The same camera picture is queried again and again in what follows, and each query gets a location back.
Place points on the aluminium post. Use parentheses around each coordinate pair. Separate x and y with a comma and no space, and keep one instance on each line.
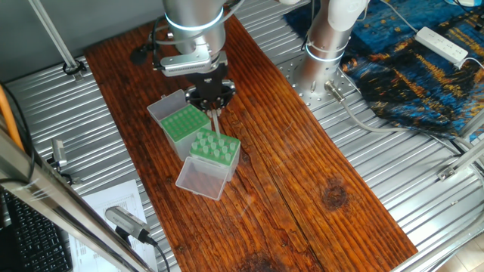
(53,34)

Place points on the small metal bracket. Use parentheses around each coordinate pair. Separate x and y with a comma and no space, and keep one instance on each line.
(75,180)

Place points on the aluminium profile bar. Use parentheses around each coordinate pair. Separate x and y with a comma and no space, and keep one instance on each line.
(474,126)

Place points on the blue starry painted cloth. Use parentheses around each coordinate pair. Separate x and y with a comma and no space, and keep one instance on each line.
(397,75)

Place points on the silver camera on stand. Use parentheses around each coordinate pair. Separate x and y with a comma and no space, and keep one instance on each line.
(59,153)

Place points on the brown wooden board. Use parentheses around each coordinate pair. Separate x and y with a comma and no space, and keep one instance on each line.
(302,151)

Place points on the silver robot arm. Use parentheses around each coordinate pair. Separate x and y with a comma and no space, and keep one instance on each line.
(200,41)

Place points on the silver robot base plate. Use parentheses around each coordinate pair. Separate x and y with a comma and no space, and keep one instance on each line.
(317,101)

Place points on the aluminium frame beam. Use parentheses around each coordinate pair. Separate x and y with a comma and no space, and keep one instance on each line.
(56,204)

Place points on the black keyboard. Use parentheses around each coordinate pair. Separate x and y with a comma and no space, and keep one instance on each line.
(34,242)

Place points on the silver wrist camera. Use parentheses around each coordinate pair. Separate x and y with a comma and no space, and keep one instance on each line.
(185,68)

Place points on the white power strip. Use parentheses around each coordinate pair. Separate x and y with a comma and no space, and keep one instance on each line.
(440,46)

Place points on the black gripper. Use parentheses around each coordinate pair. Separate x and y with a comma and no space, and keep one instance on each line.
(211,85)

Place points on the aluminium profile with bracket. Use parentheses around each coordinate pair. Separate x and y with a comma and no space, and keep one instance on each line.
(465,160)

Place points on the clear box with green rack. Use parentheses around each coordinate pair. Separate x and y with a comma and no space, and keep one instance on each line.
(185,124)
(200,179)

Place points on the orange tube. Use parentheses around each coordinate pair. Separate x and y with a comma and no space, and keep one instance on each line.
(10,117)

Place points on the printed white paper sheet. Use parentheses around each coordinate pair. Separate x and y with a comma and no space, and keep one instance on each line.
(113,196)

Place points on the pale blue plastic object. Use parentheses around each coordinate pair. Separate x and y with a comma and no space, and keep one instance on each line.
(465,2)

